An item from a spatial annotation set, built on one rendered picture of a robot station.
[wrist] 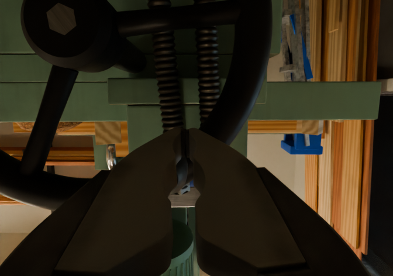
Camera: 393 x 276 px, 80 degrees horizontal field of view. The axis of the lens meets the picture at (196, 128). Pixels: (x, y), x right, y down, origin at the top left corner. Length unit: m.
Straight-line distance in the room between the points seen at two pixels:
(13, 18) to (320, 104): 0.47
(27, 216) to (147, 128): 3.79
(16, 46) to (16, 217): 3.74
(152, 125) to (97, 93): 0.14
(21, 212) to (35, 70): 3.67
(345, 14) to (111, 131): 1.60
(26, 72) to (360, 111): 0.51
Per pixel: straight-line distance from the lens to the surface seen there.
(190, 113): 0.27
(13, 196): 0.23
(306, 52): 1.24
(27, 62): 0.44
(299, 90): 0.40
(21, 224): 4.13
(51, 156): 3.00
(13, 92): 0.45
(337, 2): 1.77
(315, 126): 0.52
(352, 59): 1.72
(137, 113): 0.28
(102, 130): 0.40
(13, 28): 0.45
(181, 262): 0.59
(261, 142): 3.02
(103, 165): 0.75
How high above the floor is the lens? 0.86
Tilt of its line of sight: 8 degrees up
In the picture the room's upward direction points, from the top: 180 degrees clockwise
